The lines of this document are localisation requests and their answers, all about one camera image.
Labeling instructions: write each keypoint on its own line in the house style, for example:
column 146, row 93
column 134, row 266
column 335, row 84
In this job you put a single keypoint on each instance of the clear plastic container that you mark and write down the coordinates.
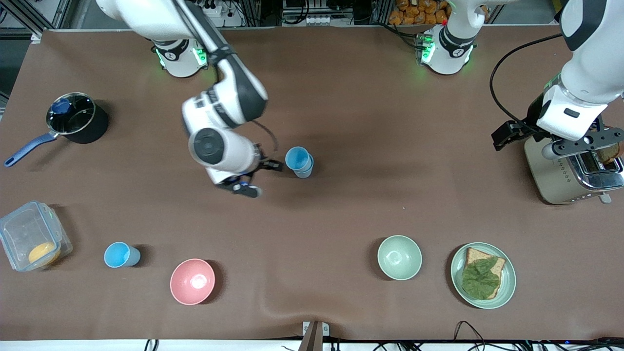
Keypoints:
column 19, row 229

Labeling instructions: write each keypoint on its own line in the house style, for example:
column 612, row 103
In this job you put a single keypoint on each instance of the white power strip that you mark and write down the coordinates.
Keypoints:
column 213, row 6
column 314, row 20

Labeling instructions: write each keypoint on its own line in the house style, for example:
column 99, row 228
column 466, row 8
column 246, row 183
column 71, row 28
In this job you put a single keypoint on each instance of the pale green bowl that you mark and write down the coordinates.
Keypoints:
column 399, row 257

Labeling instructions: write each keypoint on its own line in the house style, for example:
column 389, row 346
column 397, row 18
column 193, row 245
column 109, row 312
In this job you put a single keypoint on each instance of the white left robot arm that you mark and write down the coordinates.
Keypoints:
column 585, row 73

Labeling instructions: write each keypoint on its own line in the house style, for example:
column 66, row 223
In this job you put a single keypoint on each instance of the metal camera mount pole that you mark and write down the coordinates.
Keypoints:
column 314, row 336

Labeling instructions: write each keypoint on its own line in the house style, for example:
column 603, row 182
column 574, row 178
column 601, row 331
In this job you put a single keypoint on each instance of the bag of orange fruits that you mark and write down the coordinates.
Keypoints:
column 419, row 12

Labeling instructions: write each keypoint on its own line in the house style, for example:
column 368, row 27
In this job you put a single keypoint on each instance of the pale green plate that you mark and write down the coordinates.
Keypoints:
column 510, row 287

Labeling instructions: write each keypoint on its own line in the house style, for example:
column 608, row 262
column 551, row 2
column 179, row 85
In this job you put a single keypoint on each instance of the beige metal toaster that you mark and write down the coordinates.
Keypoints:
column 546, row 170

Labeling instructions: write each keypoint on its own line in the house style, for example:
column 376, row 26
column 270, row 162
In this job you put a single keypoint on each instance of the orange fruit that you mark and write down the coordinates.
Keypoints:
column 43, row 253

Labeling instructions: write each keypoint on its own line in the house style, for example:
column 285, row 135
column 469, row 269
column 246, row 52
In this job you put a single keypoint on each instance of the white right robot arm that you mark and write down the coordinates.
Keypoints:
column 219, row 151

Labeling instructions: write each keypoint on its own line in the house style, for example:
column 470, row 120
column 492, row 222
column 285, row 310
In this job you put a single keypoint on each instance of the brown table cloth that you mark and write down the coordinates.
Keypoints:
column 341, row 234

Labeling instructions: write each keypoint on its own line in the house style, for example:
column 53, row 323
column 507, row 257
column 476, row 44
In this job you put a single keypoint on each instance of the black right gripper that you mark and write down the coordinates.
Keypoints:
column 263, row 164

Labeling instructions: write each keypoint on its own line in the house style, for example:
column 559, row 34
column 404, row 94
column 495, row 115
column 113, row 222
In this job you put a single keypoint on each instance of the brown toast slice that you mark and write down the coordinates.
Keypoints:
column 609, row 155

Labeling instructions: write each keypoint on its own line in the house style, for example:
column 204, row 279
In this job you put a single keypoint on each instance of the metal corner bracket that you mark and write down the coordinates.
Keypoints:
column 36, row 38

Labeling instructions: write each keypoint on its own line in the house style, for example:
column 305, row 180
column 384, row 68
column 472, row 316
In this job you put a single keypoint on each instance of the pink bowl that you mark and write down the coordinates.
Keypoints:
column 192, row 282

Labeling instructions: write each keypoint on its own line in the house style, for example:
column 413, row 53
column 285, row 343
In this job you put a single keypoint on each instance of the small blue object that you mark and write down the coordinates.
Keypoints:
column 61, row 106

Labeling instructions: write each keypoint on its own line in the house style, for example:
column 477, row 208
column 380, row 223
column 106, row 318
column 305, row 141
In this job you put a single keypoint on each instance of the green lettuce leaf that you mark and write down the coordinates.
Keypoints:
column 480, row 280

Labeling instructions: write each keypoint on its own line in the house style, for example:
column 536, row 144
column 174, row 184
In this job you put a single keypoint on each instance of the brown bread slice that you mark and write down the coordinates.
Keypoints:
column 480, row 254

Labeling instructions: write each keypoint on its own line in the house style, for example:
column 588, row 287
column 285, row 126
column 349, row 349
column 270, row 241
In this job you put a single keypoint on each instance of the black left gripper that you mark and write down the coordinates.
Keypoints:
column 531, row 122

